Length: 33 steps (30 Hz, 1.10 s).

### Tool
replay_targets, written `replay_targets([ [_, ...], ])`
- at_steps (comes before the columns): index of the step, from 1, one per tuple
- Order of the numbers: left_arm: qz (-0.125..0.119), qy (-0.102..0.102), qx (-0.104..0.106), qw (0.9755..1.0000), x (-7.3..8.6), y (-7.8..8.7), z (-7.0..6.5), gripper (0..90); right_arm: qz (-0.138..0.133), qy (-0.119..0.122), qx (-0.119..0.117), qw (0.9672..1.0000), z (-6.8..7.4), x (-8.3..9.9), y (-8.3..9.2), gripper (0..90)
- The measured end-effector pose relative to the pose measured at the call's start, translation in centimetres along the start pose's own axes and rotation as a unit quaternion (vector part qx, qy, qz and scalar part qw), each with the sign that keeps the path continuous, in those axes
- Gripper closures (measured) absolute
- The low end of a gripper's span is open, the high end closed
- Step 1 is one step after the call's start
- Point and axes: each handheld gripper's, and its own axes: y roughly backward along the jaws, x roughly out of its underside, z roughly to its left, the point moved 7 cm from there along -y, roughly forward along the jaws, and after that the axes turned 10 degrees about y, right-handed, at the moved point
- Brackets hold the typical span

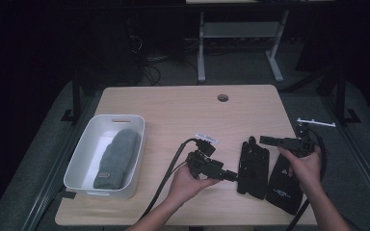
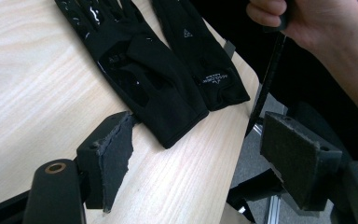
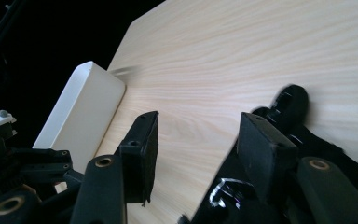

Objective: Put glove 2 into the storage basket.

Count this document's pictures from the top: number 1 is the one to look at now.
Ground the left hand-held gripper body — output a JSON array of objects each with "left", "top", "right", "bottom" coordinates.
[{"left": 186, "top": 132, "right": 226, "bottom": 181}]

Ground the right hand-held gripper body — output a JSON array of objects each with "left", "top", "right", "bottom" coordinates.
[{"left": 283, "top": 117, "right": 336, "bottom": 158}]

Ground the plain black glove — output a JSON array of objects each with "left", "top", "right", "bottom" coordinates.
[{"left": 236, "top": 136, "right": 271, "bottom": 200}]

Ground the black glove with white print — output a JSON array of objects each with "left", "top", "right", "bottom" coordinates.
[{"left": 265, "top": 153, "right": 304, "bottom": 217}]

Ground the grey mitten with label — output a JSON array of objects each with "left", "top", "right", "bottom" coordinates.
[{"left": 92, "top": 128, "right": 142, "bottom": 191}]

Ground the white plastic bin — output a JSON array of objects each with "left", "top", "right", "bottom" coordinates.
[{"left": 63, "top": 114, "right": 145, "bottom": 200}]

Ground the person's right hand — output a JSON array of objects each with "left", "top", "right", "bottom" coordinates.
[{"left": 277, "top": 145, "right": 323, "bottom": 196}]

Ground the person's left hand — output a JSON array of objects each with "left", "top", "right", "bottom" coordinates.
[{"left": 167, "top": 165, "right": 222, "bottom": 206}]

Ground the black metal stand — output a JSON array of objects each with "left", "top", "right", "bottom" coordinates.
[
  {"left": 332, "top": 64, "right": 362, "bottom": 126},
  {"left": 61, "top": 64, "right": 94, "bottom": 126}
]

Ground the right hand-held gripper cable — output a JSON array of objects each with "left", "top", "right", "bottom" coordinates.
[{"left": 285, "top": 127, "right": 328, "bottom": 231}]

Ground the hand-held gripper cable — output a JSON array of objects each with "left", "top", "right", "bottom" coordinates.
[
  {"left": 139, "top": 138, "right": 200, "bottom": 222},
  {"left": 285, "top": 127, "right": 328, "bottom": 231}
]

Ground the left hand-held gripper cable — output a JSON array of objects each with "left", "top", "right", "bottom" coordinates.
[{"left": 139, "top": 138, "right": 200, "bottom": 222}]

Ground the aluminium floor rail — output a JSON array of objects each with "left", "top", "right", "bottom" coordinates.
[
  {"left": 321, "top": 95, "right": 370, "bottom": 222},
  {"left": 21, "top": 92, "right": 104, "bottom": 231}
]

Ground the tangle of floor cables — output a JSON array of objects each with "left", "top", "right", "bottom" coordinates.
[{"left": 139, "top": 54, "right": 200, "bottom": 87}]

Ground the white metal desk frame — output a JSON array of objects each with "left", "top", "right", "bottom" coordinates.
[{"left": 196, "top": 9, "right": 290, "bottom": 84}]

